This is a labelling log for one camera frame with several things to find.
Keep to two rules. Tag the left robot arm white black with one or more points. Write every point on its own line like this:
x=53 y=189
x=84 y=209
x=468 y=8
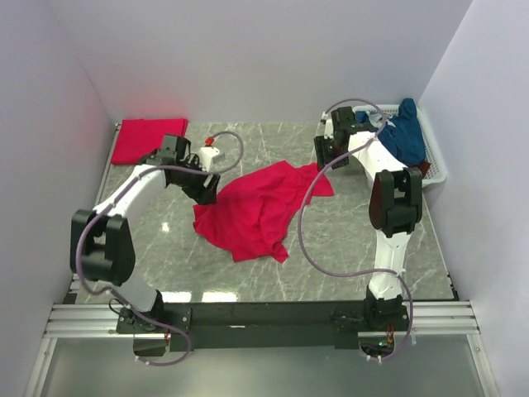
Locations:
x=102 y=251

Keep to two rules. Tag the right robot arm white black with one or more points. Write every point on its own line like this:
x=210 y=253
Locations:
x=395 y=205

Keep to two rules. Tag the white plastic basket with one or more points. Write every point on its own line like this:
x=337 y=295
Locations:
x=437 y=173

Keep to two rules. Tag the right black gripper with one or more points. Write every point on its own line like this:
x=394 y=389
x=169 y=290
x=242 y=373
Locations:
x=322 y=157

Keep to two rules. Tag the folded red t-shirt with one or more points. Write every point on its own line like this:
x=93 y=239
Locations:
x=138 y=137

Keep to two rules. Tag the blue t-shirt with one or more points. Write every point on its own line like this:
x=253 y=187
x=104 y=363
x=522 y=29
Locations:
x=402 y=135

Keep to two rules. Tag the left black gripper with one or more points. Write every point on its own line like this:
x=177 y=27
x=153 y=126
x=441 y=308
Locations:
x=202 y=194

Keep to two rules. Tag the aluminium rail frame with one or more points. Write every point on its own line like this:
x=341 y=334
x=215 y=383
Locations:
x=81 y=355

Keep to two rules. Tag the dark red t-shirt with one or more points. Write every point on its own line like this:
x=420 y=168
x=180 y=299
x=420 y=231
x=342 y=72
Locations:
x=423 y=167

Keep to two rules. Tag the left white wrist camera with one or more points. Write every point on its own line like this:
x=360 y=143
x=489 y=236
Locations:
x=208 y=156

